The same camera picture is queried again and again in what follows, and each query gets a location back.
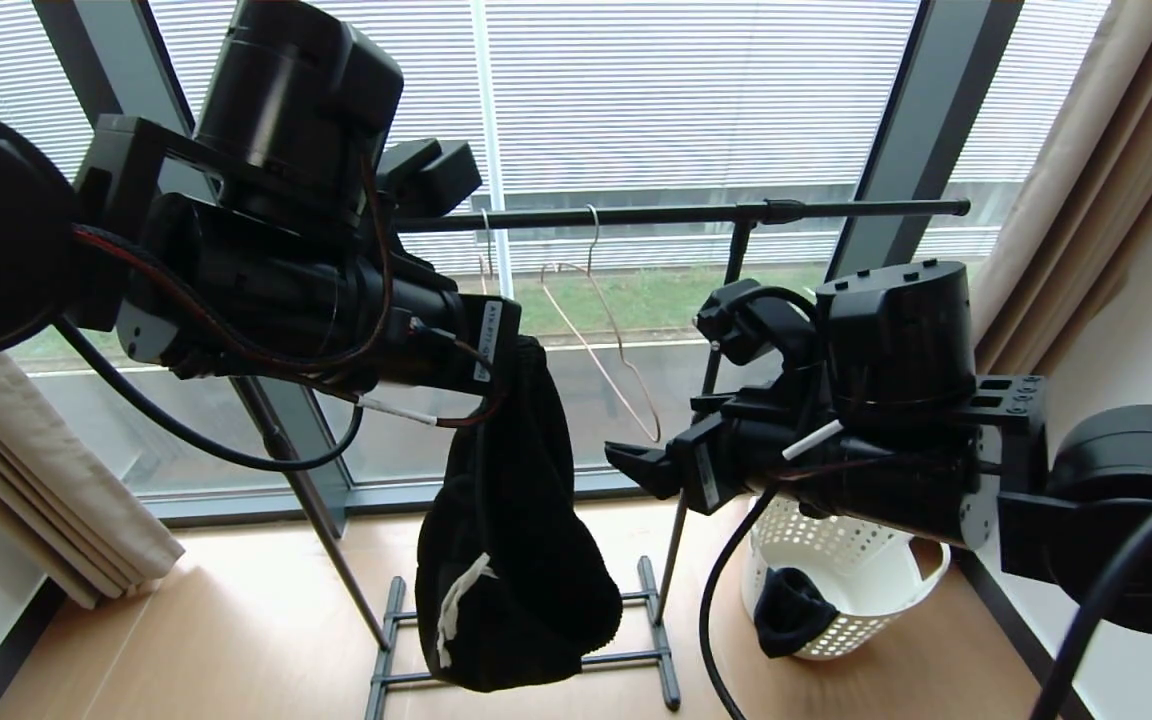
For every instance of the black garment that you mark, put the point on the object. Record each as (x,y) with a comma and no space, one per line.
(791,612)

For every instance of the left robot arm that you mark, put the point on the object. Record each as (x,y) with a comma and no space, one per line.
(296,90)

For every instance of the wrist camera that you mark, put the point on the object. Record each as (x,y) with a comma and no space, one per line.
(756,320)
(431,180)

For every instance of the black clothes rack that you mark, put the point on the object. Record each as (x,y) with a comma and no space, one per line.
(736,212)

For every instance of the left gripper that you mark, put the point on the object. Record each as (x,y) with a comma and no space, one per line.
(316,310)

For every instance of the beige curtain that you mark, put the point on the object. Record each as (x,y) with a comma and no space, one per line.
(1086,180)
(46,480)

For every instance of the pink clothes hanger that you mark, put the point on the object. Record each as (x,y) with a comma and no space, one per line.
(487,250)
(626,360)

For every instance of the black shorts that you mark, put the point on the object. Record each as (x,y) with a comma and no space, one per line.
(516,560)

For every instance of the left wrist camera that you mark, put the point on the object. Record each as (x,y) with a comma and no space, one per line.
(431,180)

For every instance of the white laundry basket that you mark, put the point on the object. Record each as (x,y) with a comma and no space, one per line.
(866,575)

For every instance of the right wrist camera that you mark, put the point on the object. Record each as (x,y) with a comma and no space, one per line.
(756,320)

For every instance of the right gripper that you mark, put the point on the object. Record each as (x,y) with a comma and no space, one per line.
(886,480)

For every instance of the window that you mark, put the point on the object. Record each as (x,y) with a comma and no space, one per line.
(686,100)

